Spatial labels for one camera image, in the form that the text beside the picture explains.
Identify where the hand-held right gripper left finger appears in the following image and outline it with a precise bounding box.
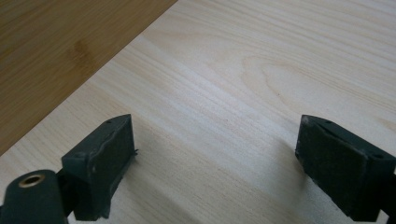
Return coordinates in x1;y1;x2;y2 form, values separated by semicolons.
61;114;138;222

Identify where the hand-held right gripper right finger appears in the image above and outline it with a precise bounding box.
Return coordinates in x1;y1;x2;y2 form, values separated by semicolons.
294;114;396;222

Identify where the wooden box with window lid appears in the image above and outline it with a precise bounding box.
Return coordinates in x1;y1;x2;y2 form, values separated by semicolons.
0;0;179;157

